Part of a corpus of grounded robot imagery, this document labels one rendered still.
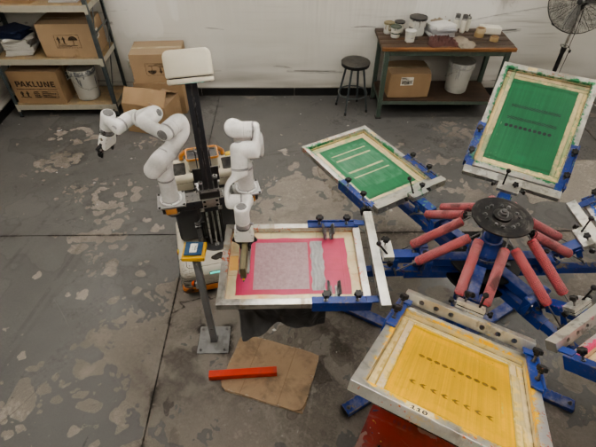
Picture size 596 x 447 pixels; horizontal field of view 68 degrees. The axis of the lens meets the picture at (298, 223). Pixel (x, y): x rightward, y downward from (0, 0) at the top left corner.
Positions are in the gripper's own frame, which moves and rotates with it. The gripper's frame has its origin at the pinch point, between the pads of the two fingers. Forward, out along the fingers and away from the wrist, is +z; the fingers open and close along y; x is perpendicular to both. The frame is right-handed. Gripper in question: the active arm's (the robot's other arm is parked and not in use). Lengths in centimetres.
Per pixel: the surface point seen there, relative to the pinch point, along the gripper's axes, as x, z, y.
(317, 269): 4.5, 13.9, -38.9
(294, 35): -379, 36, -34
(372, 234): -14, 6, -70
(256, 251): -9.8, 14.7, -4.8
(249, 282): 12.6, 14.5, -2.0
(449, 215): -16, -7, -112
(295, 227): -25.5, 11.3, -27.3
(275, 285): 14.6, 14.5, -15.7
